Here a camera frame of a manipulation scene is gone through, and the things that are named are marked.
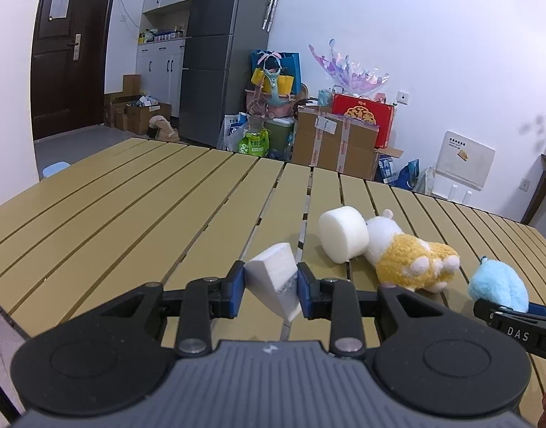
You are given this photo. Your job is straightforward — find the white kitchen cabinet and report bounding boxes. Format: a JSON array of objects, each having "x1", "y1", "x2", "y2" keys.
[{"x1": 135, "y1": 0, "x2": 198, "y2": 119}]

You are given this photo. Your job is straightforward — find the large taped cardboard box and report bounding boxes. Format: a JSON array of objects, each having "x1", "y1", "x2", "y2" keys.
[{"x1": 292, "y1": 106, "x2": 380, "y2": 174}]

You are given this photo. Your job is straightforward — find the yellow paper bag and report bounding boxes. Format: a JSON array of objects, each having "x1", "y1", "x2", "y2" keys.
[{"x1": 252, "y1": 68, "x2": 294, "y2": 94}]

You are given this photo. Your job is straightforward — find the dark brown door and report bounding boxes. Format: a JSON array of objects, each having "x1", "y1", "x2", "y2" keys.
[{"x1": 31, "y1": 0, "x2": 117, "y2": 141}]

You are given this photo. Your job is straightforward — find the white foam wedge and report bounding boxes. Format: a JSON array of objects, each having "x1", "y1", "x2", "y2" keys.
[{"x1": 245, "y1": 242, "x2": 302, "y2": 324}]

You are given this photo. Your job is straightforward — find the olive folding camping table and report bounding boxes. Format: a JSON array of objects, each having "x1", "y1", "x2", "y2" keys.
[{"x1": 0, "y1": 137, "x2": 546, "y2": 393}]

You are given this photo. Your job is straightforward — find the blue plush keychain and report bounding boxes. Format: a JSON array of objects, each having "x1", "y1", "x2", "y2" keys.
[{"x1": 468, "y1": 256, "x2": 530, "y2": 314}]

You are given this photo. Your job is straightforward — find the green snack bag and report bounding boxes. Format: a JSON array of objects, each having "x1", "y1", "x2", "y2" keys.
[{"x1": 237, "y1": 128, "x2": 270, "y2": 158}]

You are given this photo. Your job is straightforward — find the white foam cylinder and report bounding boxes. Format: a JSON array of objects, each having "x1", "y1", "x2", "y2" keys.
[{"x1": 318, "y1": 206, "x2": 369, "y2": 264}]

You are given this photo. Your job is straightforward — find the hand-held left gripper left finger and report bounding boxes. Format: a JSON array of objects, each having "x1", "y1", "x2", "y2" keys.
[{"x1": 63, "y1": 261, "x2": 247, "y2": 358}]

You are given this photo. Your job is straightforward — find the green storage box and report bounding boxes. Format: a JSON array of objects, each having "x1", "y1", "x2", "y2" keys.
[{"x1": 263, "y1": 118, "x2": 295, "y2": 152}]

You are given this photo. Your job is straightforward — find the blue plastic stool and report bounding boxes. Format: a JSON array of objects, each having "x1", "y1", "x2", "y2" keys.
[{"x1": 41, "y1": 160, "x2": 71, "y2": 180}]

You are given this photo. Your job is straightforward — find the dark wooden side table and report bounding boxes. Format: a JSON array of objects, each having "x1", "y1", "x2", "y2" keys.
[{"x1": 520, "y1": 154, "x2": 546, "y2": 226}]

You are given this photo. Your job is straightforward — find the grey refrigerator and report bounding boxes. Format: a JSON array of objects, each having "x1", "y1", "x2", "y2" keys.
[{"x1": 179, "y1": 0, "x2": 283, "y2": 149}]

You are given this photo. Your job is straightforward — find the beige fuzzy boots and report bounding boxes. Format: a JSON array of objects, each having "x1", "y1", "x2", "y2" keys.
[{"x1": 148, "y1": 115, "x2": 181, "y2": 140}]

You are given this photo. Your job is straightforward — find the blue gift bag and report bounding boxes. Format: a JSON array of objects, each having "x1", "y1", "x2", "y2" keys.
[{"x1": 251, "y1": 49, "x2": 302, "y2": 94}]

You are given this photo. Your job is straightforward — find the iridescent flower bouquet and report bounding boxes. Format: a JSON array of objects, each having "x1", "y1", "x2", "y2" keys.
[{"x1": 309, "y1": 39, "x2": 390, "y2": 96}]

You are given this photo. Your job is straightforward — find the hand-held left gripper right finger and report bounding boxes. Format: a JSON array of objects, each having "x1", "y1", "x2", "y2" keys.
[{"x1": 297, "y1": 262, "x2": 483, "y2": 360}]

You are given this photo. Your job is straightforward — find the red gift box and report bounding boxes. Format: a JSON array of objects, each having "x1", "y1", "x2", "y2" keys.
[{"x1": 332, "y1": 93, "x2": 395, "y2": 149}]

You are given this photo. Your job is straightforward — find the yellow white plush toy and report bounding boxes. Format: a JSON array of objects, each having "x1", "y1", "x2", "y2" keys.
[{"x1": 364, "y1": 209, "x2": 460, "y2": 294}]

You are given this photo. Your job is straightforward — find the white printed plastic bag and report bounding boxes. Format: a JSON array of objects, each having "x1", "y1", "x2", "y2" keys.
[{"x1": 224, "y1": 113, "x2": 251, "y2": 151}]

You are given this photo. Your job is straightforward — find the open cardboard box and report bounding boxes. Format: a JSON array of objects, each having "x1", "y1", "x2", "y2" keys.
[{"x1": 126, "y1": 100, "x2": 172, "y2": 136}]

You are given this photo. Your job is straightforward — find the blue plastic bag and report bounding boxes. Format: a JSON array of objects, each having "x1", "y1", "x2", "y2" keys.
[{"x1": 395, "y1": 159, "x2": 421, "y2": 190}]

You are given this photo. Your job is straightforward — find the row of small bottles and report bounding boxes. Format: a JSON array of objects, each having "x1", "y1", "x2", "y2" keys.
[{"x1": 138, "y1": 27, "x2": 187, "y2": 45}]

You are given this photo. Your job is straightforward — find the white flat panel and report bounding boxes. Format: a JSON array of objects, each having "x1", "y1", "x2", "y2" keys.
[{"x1": 435, "y1": 131, "x2": 496, "y2": 192}]

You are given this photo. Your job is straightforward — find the blue printed carton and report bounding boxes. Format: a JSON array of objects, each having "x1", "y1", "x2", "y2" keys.
[{"x1": 375, "y1": 154, "x2": 396, "y2": 183}]

